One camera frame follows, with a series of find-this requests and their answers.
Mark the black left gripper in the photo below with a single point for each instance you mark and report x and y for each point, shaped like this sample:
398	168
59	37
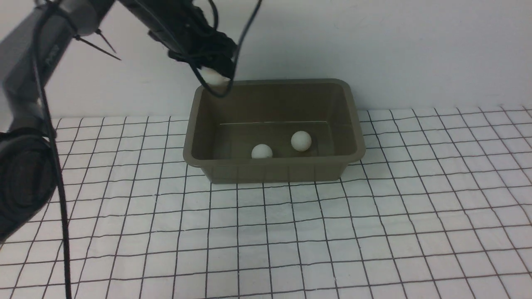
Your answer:
183	29

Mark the white ping-pong ball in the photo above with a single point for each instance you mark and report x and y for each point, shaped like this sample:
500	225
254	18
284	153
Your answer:
261	151
301	141
213	78

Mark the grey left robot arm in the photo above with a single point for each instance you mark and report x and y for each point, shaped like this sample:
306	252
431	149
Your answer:
28	178

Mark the olive green plastic bin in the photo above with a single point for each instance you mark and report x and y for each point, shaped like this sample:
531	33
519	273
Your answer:
222	132

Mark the white checkered tablecloth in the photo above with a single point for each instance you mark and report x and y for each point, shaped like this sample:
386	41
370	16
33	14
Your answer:
440	207

